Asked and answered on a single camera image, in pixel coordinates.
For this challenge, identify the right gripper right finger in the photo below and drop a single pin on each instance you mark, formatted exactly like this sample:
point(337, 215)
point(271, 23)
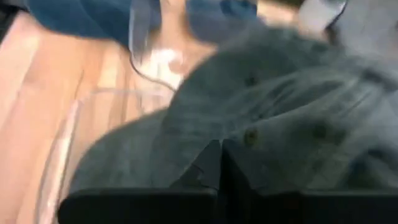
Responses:
point(233, 171)

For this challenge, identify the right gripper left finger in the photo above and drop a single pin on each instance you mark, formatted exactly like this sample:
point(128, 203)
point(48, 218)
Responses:
point(208, 171)

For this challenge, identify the dark green baseball cap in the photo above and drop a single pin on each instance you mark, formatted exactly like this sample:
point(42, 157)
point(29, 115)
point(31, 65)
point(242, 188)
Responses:
point(248, 102)

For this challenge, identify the blue denim baseball cap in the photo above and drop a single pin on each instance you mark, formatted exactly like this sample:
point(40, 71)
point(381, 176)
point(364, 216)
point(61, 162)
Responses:
point(217, 18)
point(87, 15)

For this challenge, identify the clear bin with ridged base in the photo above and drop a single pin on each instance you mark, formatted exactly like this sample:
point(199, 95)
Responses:
point(66, 140)

